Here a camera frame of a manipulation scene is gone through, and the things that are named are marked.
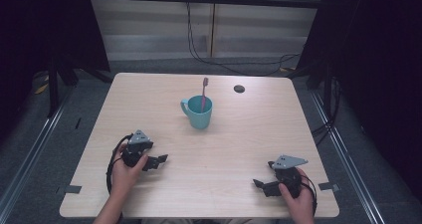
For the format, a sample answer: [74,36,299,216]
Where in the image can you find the hand-held gripper black cable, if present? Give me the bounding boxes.
[299,172,318,217]
[105,133,134,196]

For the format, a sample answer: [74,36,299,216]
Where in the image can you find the black floor cables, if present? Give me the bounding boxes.
[311,76,343,147]

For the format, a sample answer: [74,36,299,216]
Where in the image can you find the black metal stand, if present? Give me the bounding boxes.
[47,56,80,118]

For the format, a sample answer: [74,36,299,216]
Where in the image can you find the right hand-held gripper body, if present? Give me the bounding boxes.
[267,154,310,199]

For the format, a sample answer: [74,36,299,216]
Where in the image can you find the black hanging wall cable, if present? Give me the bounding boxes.
[185,0,302,77]

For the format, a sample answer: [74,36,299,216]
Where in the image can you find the person's left hand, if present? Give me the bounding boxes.
[109,143,150,199]

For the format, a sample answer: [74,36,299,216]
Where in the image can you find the pink toothbrush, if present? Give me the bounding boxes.
[199,77,210,114]

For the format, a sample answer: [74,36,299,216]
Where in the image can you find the person's right hand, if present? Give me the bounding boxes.
[278,167,316,217]

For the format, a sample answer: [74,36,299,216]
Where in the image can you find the left hand-held gripper black cable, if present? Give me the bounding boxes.
[105,133,134,196]

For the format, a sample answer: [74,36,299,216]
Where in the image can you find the black curtain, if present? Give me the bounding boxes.
[293,0,422,203]
[0,0,111,142]

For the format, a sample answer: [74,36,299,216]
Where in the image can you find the teal cup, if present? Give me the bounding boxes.
[179,95,214,130]

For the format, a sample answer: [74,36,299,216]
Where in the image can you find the grey tape strip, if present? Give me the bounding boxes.
[317,181,340,192]
[64,184,83,195]

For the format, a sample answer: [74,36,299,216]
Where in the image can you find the yellow floor tape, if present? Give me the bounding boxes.
[34,75,50,96]

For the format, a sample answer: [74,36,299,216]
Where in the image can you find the metal floor rail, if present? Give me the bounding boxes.
[0,86,74,216]
[309,90,386,224]

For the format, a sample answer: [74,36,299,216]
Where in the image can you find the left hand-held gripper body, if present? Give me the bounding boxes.
[121,129,155,168]

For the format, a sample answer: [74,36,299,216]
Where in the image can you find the right hand-held gripper black cable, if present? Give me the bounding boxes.
[299,172,318,217]

